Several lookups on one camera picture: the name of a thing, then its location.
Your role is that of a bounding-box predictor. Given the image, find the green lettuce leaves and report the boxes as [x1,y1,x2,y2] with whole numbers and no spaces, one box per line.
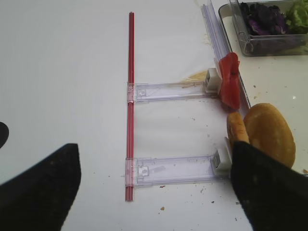
[286,0,308,34]

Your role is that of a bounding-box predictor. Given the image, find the left red rail strip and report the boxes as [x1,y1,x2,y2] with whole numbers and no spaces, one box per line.
[125,11,136,202]

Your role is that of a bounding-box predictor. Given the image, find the upper left clear slider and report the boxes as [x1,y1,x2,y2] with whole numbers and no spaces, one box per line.
[127,68,222,103]

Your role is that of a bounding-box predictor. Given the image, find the clear plastic salad container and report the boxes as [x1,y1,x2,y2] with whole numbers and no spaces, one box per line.
[229,0,308,56]

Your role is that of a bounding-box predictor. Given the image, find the metal tray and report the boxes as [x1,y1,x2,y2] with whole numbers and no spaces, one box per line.
[218,4,308,176]

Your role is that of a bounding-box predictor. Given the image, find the bun slice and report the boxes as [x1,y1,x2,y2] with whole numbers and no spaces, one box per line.
[227,112,250,149]

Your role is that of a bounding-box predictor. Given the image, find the clear slider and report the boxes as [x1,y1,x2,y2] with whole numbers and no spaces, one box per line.
[127,68,222,103]
[125,138,232,187]

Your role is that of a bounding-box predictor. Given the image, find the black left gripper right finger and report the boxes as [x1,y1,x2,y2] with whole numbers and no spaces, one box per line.
[231,141,308,231]

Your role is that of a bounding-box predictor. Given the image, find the red tomato slices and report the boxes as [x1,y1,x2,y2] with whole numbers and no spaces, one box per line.
[218,52,240,110]

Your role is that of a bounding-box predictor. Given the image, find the purple cabbage leaves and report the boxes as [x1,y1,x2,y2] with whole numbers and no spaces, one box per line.
[240,2,290,36]

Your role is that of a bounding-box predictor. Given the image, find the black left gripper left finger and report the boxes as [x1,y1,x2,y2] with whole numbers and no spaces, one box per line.
[0,143,81,231]

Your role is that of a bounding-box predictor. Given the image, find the lower left clear slider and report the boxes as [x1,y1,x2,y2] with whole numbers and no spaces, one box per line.
[125,138,232,187]

